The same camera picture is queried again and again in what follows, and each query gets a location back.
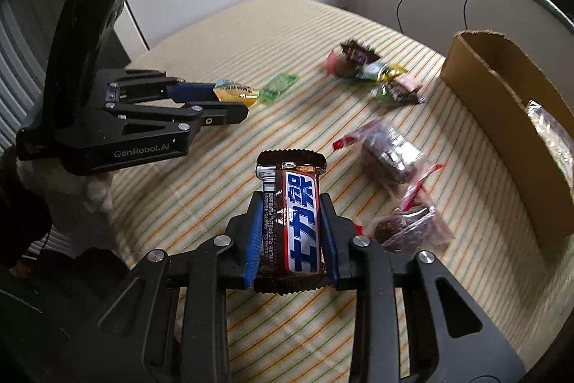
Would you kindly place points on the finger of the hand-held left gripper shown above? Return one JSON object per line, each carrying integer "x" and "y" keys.
{"x": 224, "y": 114}
{"x": 190, "y": 90}

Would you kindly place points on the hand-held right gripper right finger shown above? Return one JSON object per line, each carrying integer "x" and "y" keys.
{"x": 329, "y": 239}

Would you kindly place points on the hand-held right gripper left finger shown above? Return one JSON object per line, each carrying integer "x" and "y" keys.
{"x": 253, "y": 239}

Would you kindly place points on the yellow candy packet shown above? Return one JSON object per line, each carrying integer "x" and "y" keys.
{"x": 235, "y": 93}

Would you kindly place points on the brown chocolate bar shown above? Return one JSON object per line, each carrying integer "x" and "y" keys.
{"x": 296, "y": 226}

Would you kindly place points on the green candy packet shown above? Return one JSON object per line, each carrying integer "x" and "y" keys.
{"x": 279, "y": 89}

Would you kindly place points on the clear red-trimmed brown cake packet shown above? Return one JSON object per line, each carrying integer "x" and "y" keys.
{"x": 403, "y": 226}

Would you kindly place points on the clear red-trimmed dark cake packet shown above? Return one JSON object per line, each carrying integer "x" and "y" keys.
{"x": 388, "y": 152}

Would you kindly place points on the dark brown candy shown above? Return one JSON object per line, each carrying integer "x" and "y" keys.
{"x": 356, "y": 51}

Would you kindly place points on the dark pink snack packet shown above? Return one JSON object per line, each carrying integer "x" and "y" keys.
{"x": 406, "y": 90}

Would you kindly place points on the cardboard box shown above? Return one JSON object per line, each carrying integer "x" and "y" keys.
{"x": 493, "y": 109}

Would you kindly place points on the striped tablecloth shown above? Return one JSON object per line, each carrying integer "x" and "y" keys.
{"x": 179, "y": 194}

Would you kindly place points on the pink wrapped candy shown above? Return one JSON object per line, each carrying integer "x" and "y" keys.
{"x": 334, "y": 62}

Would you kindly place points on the brown round candy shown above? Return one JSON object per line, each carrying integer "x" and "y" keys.
{"x": 346, "y": 70}

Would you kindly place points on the small green wrapped candy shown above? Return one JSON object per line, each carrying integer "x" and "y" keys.
{"x": 380, "y": 91}

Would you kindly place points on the green yellow wrapped candy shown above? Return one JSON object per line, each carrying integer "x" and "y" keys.
{"x": 381, "y": 71}

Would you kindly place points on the clear pale cake packet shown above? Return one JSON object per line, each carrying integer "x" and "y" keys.
{"x": 549, "y": 131}

